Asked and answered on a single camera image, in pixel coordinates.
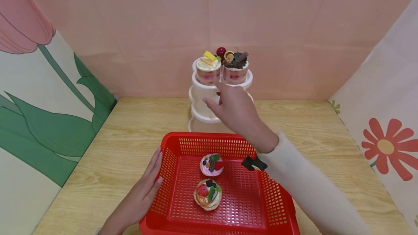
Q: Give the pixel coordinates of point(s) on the person's left hand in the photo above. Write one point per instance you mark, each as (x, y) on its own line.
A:
(140, 195)

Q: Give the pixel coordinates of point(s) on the person's right hand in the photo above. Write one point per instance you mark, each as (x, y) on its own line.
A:
(241, 115)

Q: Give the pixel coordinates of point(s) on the person's right index finger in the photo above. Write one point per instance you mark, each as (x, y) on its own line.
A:
(222, 89)

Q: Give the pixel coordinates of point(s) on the person's left thumb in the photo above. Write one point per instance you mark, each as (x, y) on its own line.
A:
(154, 190)

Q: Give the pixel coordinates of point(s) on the person's left fingers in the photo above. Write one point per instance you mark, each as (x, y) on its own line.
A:
(153, 164)

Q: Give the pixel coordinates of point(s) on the person's right thumb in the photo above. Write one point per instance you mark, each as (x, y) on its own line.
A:
(212, 106)

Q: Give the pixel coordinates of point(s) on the red plastic mesh basket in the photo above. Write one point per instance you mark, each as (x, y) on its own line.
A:
(241, 206)

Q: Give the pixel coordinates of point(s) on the person's left forearm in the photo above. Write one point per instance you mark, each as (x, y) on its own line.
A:
(109, 230)

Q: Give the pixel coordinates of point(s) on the person's right forearm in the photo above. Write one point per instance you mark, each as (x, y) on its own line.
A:
(307, 191)

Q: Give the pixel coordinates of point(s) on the white tiered plastic stand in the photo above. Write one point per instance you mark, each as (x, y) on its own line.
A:
(200, 97)

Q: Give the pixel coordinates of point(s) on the dessert cup with chocolate topping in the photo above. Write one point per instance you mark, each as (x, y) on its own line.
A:
(235, 71)

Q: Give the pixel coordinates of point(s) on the dessert cup with yellow topping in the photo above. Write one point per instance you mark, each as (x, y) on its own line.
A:
(207, 71)

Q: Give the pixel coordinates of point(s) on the fruit tart with strawberry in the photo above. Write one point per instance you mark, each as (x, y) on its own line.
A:
(207, 194)

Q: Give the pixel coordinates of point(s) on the pink cream cupcake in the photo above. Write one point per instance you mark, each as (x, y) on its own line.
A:
(211, 165)

